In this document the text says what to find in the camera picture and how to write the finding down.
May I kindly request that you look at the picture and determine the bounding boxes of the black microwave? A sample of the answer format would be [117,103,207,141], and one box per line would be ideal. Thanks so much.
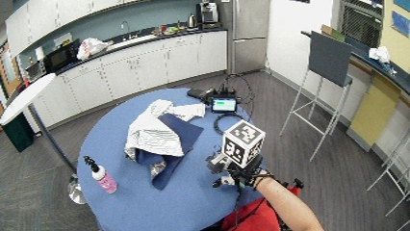
[42,38,82,74]

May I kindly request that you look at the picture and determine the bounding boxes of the steel refrigerator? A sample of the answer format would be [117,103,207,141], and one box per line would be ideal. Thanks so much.
[226,0,271,75]

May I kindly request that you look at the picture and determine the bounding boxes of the black cable bundle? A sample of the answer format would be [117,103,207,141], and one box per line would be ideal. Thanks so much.
[216,72,256,120]

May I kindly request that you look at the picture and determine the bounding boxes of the pink spray bottle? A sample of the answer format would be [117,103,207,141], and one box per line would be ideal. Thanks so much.
[82,155,119,194]

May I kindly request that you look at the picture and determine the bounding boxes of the dark green bin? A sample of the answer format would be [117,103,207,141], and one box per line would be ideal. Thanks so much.
[1,111,35,153]

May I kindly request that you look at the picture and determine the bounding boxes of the black looped cable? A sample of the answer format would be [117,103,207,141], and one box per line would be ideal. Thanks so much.
[212,113,244,136]

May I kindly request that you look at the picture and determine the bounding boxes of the black glove cable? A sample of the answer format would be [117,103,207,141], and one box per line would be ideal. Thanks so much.
[228,178,243,231]

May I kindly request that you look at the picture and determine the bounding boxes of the white wall cabinets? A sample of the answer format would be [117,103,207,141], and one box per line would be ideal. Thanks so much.
[3,0,151,60]

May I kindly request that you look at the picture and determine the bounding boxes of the green and red food items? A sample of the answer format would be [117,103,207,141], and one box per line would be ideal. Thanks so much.
[151,24,181,37]

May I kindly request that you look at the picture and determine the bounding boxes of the coffee machine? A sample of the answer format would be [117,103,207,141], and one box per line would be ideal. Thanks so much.
[195,1,222,31]

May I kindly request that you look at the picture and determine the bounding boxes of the grey tall chair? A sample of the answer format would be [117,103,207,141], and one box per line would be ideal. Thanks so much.
[278,30,355,163]

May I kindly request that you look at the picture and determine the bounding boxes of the steel kettle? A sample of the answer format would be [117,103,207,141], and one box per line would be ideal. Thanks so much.
[186,13,199,31]

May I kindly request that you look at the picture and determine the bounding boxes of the sink faucet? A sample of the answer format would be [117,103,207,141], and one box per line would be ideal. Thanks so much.
[119,20,131,40]

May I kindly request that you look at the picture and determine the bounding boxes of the white blue striped cloth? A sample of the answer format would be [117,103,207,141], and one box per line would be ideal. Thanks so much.
[122,98,207,192]

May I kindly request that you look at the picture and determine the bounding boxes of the white standing table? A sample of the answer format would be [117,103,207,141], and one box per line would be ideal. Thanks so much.
[0,72,87,206]

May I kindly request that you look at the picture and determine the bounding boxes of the toaster oven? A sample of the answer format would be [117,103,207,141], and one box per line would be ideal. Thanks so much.
[22,61,47,83]

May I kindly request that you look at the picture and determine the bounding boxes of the blue round table cover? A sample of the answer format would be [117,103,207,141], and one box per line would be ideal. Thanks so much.
[75,88,266,231]

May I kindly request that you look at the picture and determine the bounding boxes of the white frame stool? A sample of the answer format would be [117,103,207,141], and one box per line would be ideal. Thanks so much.
[364,128,410,231]

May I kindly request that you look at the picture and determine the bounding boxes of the crumpled white paper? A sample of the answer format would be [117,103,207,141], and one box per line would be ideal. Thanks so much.
[367,45,392,64]

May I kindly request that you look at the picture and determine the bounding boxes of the black box device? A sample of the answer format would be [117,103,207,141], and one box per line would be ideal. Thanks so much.
[186,88,215,100]

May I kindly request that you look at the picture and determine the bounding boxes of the small screen device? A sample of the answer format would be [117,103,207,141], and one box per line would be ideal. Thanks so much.
[210,96,238,115]

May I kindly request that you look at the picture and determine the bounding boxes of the dark counter with yellow panel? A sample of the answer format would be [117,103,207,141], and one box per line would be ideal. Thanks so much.
[299,30,410,152]

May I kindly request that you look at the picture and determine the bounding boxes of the white base cabinets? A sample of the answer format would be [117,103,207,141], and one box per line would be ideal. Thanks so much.
[26,30,228,129]

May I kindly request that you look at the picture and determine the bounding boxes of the person's red shirt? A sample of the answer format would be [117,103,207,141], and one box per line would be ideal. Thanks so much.
[219,185,302,231]

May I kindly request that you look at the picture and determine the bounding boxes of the white marker cube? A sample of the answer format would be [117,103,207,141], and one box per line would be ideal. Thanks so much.
[220,118,266,169]

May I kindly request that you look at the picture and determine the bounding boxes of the white plastic bag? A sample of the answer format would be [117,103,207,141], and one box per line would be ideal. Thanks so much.
[75,37,115,62]

